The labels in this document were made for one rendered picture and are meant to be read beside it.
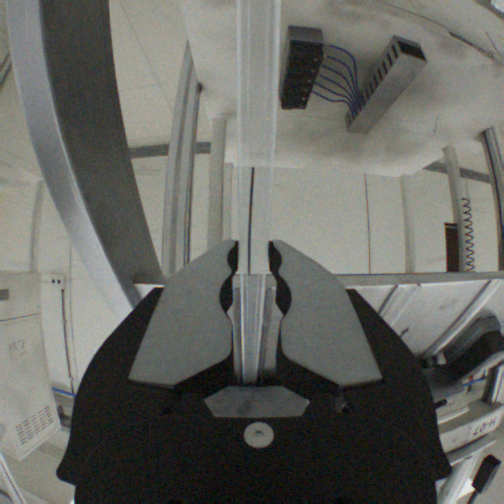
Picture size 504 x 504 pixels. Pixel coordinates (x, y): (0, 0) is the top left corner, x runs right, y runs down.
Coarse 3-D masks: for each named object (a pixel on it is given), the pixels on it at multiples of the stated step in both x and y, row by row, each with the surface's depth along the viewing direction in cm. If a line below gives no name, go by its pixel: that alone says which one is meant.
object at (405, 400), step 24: (360, 312) 8; (384, 336) 7; (384, 360) 6; (408, 360) 6; (384, 384) 6; (408, 384) 5; (336, 408) 6; (360, 408) 5; (384, 408) 5; (408, 408) 5; (432, 408) 5; (408, 432) 4; (432, 432) 4; (432, 456) 4
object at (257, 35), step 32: (256, 0) 5; (256, 32) 6; (256, 64) 7; (256, 96) 8; (256, 128) 9; (256, 160) 9; (256, 192) 10; (256, 224) 11; (256, 256) 13; (256, 288) 14; (256, 320) 17; (256, 352) 20
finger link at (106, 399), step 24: (144, 312) 8; (120, 336) 7; (96, 360) 6; (120, 360) 6; (96, 384) 5; (120, 384) 6; (96, 408) 5; (120, 408) 5; (144, 408) 5; (168, 408) 6; (72, 432) 4; (96, 432) 4; (72, 456) 4; (72, 480) 3
